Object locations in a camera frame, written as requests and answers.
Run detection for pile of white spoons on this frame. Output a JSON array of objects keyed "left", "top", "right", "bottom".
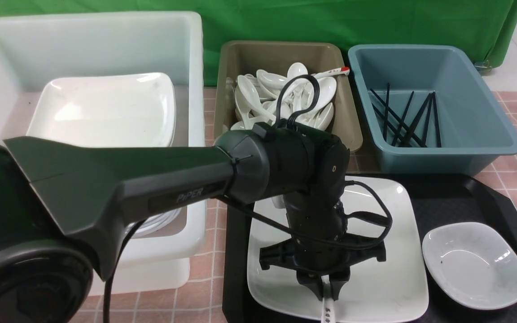
[{"left": 230, "top": 62, "right": 338, "bottom": 131}]

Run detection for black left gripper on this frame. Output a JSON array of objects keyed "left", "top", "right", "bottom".
[{"left": 259, "top": 192, "right": 386, "bottom": 301}]

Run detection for stack of white square plates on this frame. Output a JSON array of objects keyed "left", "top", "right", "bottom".
[{"left": 26, "top": 72, "right": 176, "bottom": 148}]

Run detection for blue plastic bin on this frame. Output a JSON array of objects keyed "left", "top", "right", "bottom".
[{"left": 347, "top": 44, "right": 517, "bottom": 176}]

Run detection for black chopsticks in bin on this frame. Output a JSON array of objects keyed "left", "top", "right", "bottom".
[{"left": 369, "top": 89, "right": 443, "bottom": 148}]

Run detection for olive green plastic bin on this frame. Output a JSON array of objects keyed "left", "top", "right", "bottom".
[{"left": 207, "top": 40, "right": 364, "bottom": 175}]

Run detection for black plastic tray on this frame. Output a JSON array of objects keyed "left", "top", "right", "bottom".
[{"left": 222, "top": 174, "right": 517, "bottom": 323}]

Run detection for large white plastic tub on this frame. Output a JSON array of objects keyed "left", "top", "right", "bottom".
[{"left": 0, "top": 12, "right": 206, "bottom": 294}]

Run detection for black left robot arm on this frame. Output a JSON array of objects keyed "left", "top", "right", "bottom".
[{"left": 0, "top": 119, "right": 392, "bottom": 323}]

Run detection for green backdrop cloth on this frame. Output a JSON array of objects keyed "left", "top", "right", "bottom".
[{"left": 0, "top": 0, "right": 517, "bottom": 87}]

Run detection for large white square plate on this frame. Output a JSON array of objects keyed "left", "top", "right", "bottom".
[{"left": 247, "top": 176, "right": 429, "bottom": 323}]

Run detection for red tipped white spoon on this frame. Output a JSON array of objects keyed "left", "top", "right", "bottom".
[{"left": 312, "top": 67, "right": 351, "bottom": 79}]

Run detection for stack of small white dishes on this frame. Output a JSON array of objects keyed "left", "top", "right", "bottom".
[{"left": 133, "top": 209, "right": 181, "bottom": 238}]

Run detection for black chopstick pair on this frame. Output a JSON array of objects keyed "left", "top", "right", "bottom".
[{"left": 382, "top": 82, "right": 390, "bottom": 140}]

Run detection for small white sauce dish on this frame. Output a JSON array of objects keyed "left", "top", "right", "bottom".
[{"left": 422, "top": 222, "right": 517, "bottom": 310}]

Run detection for white ceramic soup spoon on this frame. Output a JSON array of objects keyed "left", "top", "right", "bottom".
[{"left": 320, "top": 276, "right": 336, "bottom": 323}]

